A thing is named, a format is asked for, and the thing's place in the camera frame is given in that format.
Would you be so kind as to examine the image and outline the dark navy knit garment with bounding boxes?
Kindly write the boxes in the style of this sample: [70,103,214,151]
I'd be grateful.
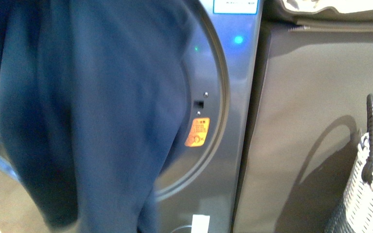
[0,0,192,233]

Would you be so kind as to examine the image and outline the blue energy label sticker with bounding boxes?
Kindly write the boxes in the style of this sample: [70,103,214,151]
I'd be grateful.
[213,0,259,14]

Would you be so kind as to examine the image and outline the beige sofa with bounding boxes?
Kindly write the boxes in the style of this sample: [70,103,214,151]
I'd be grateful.
[232,0,373,233]

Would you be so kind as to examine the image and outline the beige sofa cushion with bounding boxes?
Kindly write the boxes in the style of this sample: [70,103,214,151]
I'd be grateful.
[275,0,373,24]

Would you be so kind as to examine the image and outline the grey front-load washing machine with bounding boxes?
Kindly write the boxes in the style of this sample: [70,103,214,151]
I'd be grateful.
[0,0,263,233]

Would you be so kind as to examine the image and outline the orange warning sticker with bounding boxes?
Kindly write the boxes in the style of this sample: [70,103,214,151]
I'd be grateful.
[185,117,210,147]

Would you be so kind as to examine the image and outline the white woven laundry basket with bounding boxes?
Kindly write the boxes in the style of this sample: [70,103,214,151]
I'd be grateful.
[324,126,373,233]

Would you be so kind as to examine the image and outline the white tape strip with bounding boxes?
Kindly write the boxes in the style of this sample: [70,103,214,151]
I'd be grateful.
[191,215,210,233]

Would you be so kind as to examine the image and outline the dark basket handle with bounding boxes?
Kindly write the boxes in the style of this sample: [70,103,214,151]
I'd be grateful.
[361,93,373,184]

